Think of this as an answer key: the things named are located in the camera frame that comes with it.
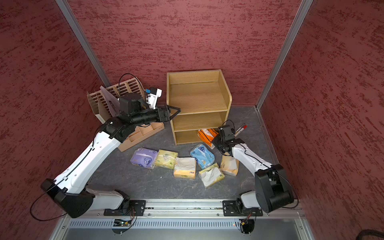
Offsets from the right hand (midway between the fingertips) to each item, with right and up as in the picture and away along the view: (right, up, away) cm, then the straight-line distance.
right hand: (213, 143), depth 90 cm
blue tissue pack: (-5, -8, -1) cm, 10 cm away
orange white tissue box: (-17, -12, -8) cm, 22 cm away
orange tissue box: (-3, +4, +3) cm, 6 cm away
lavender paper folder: (-67, +26, +10) cm, 73 cm away
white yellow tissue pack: (-2, -14, -14) cm, 20 cm away
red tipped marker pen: (+21, +7, +15) cm, 26 cm away
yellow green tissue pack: (-28, -8, -5) cm, 30 cm away
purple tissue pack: (-41, -8, -5) cm, 42 cm away
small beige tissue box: (+9, -12, -6) cm, 16 cm away
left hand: (-20, +17, -24) cm, 36 cm away
